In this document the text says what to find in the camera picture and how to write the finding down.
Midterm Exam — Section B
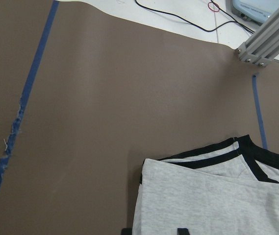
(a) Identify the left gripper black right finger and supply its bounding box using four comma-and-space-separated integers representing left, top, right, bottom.
177, 228, 190, 235

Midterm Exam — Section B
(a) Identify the aluminium frame post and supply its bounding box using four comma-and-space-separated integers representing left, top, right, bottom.
237, 8, 279, 67

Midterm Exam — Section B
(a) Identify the red rubber band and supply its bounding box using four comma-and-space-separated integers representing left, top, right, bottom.
207, 0, 220, 13

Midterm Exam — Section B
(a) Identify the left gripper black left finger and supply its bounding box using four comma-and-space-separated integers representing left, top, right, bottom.
121, 228, 132, 235

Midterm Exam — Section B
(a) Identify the grey cartoon print t-shirt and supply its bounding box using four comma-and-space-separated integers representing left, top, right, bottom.
132, 135, 279, 235

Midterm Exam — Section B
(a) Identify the black desk cable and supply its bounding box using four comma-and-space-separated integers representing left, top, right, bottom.
134, 0, 255, 33

